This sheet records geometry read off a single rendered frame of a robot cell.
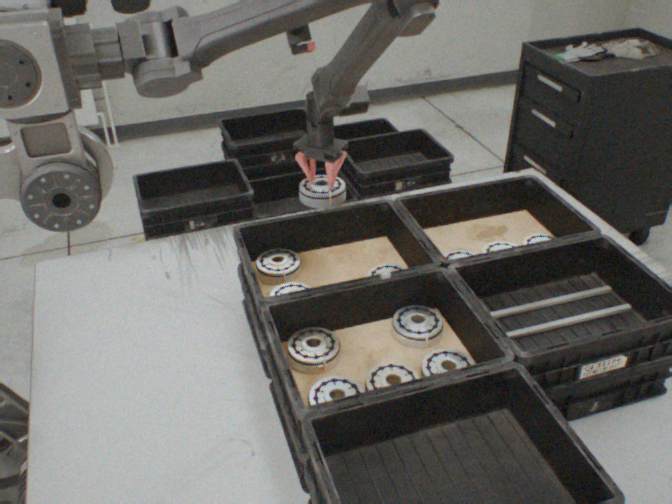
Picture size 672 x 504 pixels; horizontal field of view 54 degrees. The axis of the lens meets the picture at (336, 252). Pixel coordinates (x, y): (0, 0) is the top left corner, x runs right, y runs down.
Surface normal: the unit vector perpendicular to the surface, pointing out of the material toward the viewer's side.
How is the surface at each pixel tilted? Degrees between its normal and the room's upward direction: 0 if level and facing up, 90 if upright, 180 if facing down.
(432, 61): 90
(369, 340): 0
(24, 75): 90
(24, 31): 90
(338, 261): 0
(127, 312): 0
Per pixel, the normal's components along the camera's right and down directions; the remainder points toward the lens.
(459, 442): -0.01, -0.82
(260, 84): 0.33, 0.53
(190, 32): -0.28, -0.04
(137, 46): 0.24, -0.15
